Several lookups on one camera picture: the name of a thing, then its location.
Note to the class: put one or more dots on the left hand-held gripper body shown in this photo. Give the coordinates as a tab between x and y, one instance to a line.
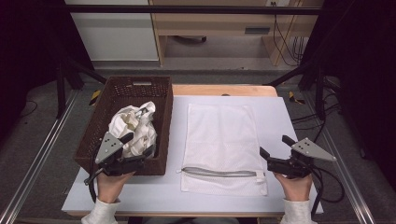
107	149

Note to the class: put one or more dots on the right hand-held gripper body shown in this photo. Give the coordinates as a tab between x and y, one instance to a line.
306	149

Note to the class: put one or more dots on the white garment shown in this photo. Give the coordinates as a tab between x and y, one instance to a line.
137	124

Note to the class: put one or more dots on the brown wicker basket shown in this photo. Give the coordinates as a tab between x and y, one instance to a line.
102	124

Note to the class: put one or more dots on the white mesh laundry bag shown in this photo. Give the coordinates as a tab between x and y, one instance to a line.
221	137

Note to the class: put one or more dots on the person's left hand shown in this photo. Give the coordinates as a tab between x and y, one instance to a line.
109	186

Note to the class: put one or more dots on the person's right hand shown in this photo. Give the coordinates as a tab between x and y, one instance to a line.
295	188

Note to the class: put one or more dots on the white table mat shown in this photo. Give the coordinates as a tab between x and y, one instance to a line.
155	193

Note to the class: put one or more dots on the black metal stand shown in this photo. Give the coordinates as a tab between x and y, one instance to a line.
67	77
314	77

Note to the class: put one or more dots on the white cabinet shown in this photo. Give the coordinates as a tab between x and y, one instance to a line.
115	34

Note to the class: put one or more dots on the light wooden desk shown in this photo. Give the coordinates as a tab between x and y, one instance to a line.
211	23

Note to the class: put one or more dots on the aluminium floor rail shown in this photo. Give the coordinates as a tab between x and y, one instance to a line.
342	161
40	155

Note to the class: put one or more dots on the black metal frame bar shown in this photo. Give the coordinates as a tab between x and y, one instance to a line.
186	9

